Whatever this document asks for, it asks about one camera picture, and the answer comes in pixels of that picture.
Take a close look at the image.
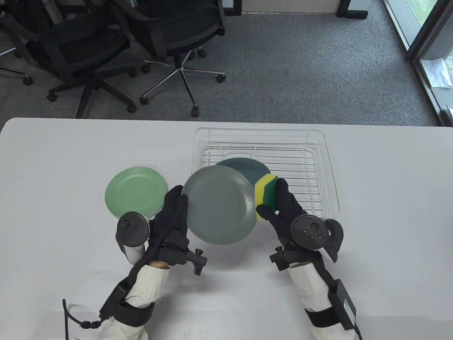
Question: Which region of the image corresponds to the person's right hand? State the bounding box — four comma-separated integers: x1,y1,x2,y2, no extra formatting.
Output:
256,178,308,249

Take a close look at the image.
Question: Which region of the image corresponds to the person's left hand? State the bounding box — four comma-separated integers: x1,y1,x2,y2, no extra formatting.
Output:
148,185,190,265

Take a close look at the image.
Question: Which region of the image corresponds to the yellow and green sponge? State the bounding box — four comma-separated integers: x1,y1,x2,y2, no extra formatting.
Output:
254,173,281,223

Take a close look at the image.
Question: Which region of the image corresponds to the grey-green plate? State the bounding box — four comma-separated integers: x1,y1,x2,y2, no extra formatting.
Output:
182,165,257,245

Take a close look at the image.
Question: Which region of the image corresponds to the person's right forearm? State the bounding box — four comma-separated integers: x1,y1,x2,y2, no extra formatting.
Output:
288,260,359,340

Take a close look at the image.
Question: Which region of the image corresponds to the black box on right forearm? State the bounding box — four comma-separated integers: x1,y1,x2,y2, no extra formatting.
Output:
326,279,359,330

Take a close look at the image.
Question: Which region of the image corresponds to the person's left forearm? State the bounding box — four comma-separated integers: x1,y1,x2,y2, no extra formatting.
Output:
95,261,171,340

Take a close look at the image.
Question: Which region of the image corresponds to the black box on left forearm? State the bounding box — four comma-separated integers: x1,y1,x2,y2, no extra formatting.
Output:
99,272,139,321

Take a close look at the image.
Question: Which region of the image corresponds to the dark green plate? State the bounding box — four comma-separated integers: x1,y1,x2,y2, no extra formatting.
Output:
214,157,271,188

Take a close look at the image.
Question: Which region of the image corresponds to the light green plate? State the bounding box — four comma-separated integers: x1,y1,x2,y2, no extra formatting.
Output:
104,165,168,219

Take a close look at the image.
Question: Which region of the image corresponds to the black right hand controller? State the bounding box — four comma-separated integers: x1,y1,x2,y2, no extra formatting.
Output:
290,215,344,264

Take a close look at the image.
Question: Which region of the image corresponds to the black hand controller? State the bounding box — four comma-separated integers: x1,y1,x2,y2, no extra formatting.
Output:
115,211,150,265
290,215,344,264

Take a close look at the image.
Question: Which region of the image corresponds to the black left hand controller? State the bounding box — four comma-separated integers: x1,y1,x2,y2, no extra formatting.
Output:
115,211,150,265

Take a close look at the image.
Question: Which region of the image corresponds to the black office chair chrome base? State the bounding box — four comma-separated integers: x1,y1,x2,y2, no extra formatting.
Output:
117,0,227,118

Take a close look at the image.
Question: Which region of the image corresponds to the white paper sheet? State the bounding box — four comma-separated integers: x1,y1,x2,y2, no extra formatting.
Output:
426,58,452,88

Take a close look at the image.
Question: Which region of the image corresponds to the black table leg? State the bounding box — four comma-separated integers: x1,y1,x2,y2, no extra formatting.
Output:
336,0,369,19

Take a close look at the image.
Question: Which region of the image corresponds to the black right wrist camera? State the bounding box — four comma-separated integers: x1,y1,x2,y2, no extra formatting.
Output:
269,246,296,272

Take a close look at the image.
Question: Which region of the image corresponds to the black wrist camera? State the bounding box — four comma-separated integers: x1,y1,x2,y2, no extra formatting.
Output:
160,240,208,277
269,246,296,272

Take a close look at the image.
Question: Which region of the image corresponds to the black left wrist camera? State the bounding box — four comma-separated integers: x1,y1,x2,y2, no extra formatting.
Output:
160,240,208,277

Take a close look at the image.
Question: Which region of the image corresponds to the white wire dish rack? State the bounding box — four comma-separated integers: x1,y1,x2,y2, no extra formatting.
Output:
191,127,341,219

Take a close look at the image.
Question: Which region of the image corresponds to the black left forearm strap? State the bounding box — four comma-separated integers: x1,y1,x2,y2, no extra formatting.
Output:
116,300,155,327

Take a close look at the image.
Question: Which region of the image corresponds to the black forearm strap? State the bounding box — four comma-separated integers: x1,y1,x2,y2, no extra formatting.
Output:
305,307,346,328
116,300,155,327

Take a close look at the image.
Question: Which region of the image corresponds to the black right forearm strap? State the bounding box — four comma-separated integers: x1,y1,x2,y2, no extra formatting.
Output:
305,307,346,328

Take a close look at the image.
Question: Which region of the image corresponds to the black braided cable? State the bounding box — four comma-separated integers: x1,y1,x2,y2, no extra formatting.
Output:
62,299,104,340

